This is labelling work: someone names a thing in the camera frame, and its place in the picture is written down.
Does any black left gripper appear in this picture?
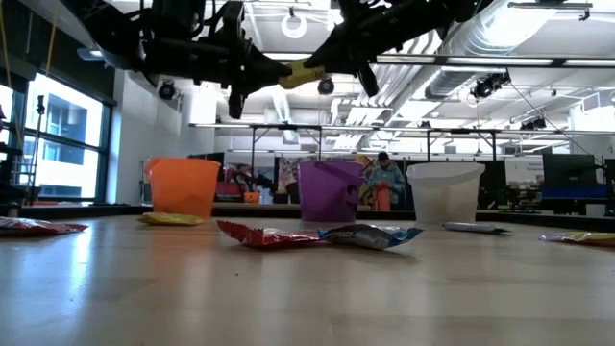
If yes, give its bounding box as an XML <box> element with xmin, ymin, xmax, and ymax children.
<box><xmin>210</xmin><ymin>0</ymin><xmax>293</xmax><ymax>95</ymax></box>

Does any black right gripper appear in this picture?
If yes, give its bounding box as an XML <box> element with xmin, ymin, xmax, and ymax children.
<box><xmin>303</xmin><ymin>0</ymin><xmax>448</xmax><ymax>73</ymax></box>

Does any yellow Sour Patch candy pack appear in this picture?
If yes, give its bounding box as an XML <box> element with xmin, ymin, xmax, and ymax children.
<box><xmin>538</xmin><ymin>231</ymin><xmax>615</xmax><ymax>249</ymax></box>
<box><xmin>135</xmin><ymin>211</ymin><xmax>207</xmax><ymax>228</ymax></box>
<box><xmin>277</xmin><ymin>59</ymin><xmax>329</xmax><ymax>91</ymax></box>

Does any red Skittles candy pack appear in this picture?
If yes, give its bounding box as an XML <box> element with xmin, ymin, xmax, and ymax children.
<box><xmin>215</xmin><ymin>219</ymin><xmax>324</xmax><ymax>250</ymax></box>
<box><xmin>0</xmin><ymin>215</ymin><xmax>91</xmax><ymax>237</ymax></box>

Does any black computer monitor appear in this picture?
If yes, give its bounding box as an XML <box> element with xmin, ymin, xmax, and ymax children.
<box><xmin>541</xmin><ymin>153</ymin><xmax>610</xmax><ymax>201</ymax></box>
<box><xmin>186</xmin><ymin>151</ymin><xmax>226</xmax><ymax>183</ymax></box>

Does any person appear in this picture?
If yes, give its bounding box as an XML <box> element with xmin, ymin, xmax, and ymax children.
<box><xmin>224</xmin><ymin>164</ymin><xmax>274</xmax><ymax>204</ymax></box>
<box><xmin>367</xmin><ymin>151</ymin><xmax>408</xmax><ymax>212</ymax></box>

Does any purple plastic bucket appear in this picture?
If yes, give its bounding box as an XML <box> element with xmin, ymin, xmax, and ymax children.
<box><xmin>296</xmin><ymin>160</ymin><xmax>365</xmax><ymax>224</ymax></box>

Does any orange plastic bucket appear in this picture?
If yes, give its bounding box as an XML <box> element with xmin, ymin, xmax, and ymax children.
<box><xmin>144</xmin><ymin>157</ymin><xmax>222</xmax><ymax>221</ymax></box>

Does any white plastic bucket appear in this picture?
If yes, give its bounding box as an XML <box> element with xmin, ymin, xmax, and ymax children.
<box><xmin>406</xmin><ymin>161</ymin><xmax>485</xmax><ymax>226</ymax></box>

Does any white blue Hershey's bar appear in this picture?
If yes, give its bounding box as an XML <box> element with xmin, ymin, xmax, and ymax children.
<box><xmin>442</xmin><ymin>220</ymin><xmax>514</xmax><ymax>236</ymax></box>
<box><xmin>316</xmin><ymin>223</ymin><xmax>425</xmax><ymax>252</ymax></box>

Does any large dark-framed window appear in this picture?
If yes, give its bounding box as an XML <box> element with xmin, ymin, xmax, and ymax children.
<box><xmin>0</xmin><ymin>71</ymin><xmax>116</xmax><ymax>206</ymax></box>

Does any black ceiling track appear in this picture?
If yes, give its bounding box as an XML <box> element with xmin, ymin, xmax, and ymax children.
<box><xmin>506</xmin><ymin>0</ymin><xmax>595</xmax><ymax>22</ymax></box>

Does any white sign board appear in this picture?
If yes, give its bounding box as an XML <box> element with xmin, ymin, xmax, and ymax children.
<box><xmin>504</xmin><ymin>157</ymin><xmax>545</xmax><ymax>185</ymax></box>

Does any black tripod stand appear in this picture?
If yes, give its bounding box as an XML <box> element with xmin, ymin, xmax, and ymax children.
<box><xmin>28</xmin><ymin>94</ymin><xmax>48</xmax><ymax>206</ymax></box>

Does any black equipment rack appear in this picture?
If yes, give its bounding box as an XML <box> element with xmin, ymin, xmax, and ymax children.
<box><xmin>0</xmin><ymin>112</ymin><xmax>30</xmax><ymax>217</ymax></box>

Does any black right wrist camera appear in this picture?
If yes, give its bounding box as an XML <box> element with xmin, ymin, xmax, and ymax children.
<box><xmin>356</xmin><ymin>62</ymin><xmax>381</xmax><ymax>99</ymax></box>

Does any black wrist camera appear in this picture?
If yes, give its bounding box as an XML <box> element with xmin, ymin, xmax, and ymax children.
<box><xmin>356</xmin><ymin>62</ymin><xmax>381</xmax><ymax>99</ymax></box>
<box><xmin>227</xmin><ymin>85</ymin><xmax>247</xmax><ymax>121</ymax></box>

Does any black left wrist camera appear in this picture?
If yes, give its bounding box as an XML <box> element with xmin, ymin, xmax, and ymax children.
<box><xmin>227</xmin><ymin>85</ymin><xmax>247</xmax><ymax>121</ymax></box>

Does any white ventilation duct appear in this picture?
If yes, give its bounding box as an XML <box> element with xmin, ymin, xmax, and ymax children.
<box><xmin>268</xmin><ymin>88</ymin><xmax>295</xmax><ymax>145</ymax></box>

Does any white ceiling ring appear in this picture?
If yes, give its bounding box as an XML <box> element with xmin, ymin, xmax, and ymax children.
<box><xmin>281</xmin><ymin>12</ymin><xmax>309</xmax><ymax>40</ymax></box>

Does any black metal frame stand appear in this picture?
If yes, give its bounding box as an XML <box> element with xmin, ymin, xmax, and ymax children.
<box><xmin>425</xmin><ymin>127</ymin><xmax>499</xmax><ymax>163</ymax></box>
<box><xmin>248</xmin><ymin>123</ymin><xmax>324</xmax><ymax>164</ymax></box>

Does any black ceiling camera cluster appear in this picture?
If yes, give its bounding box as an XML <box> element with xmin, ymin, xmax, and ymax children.
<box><xmin>469</xmin><ymin>70</ymin><xmax>512</xmax><ymax>101</ymax></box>

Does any long ceiling light rail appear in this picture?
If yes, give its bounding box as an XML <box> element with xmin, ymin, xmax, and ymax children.
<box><xmin>258</xmin><ymin>49</ymin><xmax>615</xmax><ymax>68</ymax></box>

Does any yellow strap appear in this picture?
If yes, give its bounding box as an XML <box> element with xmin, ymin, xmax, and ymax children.
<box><xmin>45</xmin><ymin>0</ymin><xmax>62</xmax><ymax>78</ymax></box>
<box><xmin>0</xmin><ymin>0</ymin><xmax>13</xmax><ymax>91</ymax></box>

